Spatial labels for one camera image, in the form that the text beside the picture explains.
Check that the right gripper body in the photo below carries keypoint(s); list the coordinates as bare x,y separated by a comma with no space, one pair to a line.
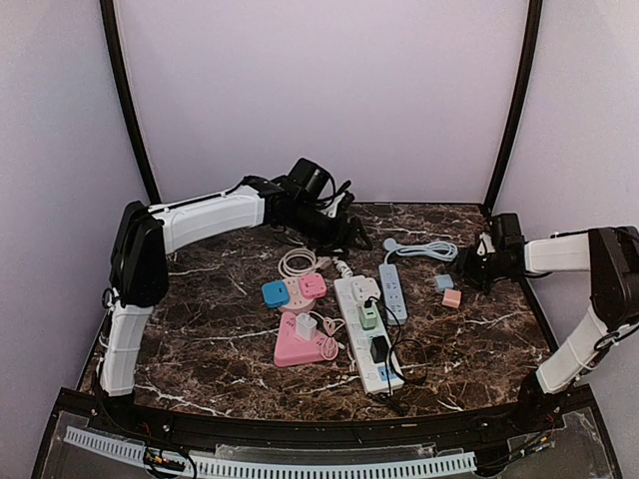
482,271

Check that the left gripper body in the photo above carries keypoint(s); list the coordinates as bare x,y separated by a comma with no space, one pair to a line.
322,234

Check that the pink charger plug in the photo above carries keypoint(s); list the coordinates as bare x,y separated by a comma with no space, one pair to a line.
451,298

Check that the blue charger plug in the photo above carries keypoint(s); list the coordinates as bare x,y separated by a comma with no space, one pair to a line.
443,282

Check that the blue power strip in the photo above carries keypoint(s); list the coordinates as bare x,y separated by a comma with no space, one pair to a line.
390,283

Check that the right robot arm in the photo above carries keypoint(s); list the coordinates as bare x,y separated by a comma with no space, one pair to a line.
609,255

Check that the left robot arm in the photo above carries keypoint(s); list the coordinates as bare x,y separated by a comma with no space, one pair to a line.
139,277

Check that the white charger plug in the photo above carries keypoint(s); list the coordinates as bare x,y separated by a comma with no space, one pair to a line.
306,326

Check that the green charger plug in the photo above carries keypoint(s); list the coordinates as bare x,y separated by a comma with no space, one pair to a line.
368,316

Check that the pink cube adapter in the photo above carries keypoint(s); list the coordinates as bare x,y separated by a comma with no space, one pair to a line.
312,286

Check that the blue cube adapter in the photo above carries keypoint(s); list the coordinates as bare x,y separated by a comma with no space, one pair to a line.
275,294

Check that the round beige power strip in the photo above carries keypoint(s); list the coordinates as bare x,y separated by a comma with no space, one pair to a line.
297,303

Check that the white square adapter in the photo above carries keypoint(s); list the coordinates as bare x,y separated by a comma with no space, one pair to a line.
363,288

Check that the white long power strip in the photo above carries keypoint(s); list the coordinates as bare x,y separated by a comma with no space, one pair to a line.
376,378

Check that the pink triangular power strip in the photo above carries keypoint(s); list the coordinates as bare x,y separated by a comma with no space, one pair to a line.
291,350

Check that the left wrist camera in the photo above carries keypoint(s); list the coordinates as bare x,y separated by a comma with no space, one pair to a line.
308,180

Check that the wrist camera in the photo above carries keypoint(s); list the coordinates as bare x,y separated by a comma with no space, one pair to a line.
308,180
505,232

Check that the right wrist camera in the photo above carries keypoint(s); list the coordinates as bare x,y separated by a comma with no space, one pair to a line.
505,232

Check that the left black frame post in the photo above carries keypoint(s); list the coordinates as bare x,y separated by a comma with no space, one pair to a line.
126,101

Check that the black frame post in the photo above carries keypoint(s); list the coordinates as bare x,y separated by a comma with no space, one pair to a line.
522,78
126,101

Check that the black front rail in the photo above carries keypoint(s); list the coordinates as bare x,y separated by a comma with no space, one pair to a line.
483,428

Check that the right black frame post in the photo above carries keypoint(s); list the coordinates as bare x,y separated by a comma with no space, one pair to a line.
522,78

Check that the white slotted cable duct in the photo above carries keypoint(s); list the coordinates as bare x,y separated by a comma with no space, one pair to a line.
259,462

